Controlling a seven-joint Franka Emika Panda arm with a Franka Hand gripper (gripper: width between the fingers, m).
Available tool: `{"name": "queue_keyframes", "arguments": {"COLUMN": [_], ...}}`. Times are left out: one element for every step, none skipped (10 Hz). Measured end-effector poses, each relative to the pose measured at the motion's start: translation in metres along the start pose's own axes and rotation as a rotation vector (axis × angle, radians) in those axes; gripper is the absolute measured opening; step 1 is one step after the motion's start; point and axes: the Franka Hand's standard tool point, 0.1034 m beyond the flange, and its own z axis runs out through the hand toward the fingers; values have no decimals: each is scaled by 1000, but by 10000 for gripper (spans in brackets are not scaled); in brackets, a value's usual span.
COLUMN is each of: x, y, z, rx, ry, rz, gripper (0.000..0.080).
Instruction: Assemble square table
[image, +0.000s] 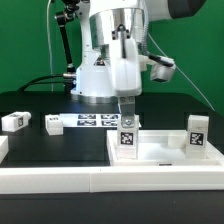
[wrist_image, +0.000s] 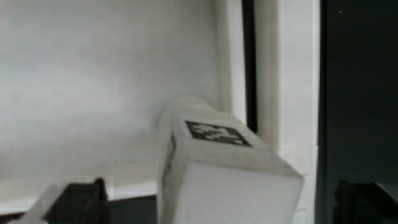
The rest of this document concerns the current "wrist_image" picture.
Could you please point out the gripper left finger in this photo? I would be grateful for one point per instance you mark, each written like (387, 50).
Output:
(71, 204)

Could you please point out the white square table top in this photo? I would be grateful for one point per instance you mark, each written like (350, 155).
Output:
(101, 57)

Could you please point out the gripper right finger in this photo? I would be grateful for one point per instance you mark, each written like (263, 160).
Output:
(366, 203)

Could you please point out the white U-shaped obstacle fence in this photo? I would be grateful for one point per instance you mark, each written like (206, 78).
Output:
(288, 88)

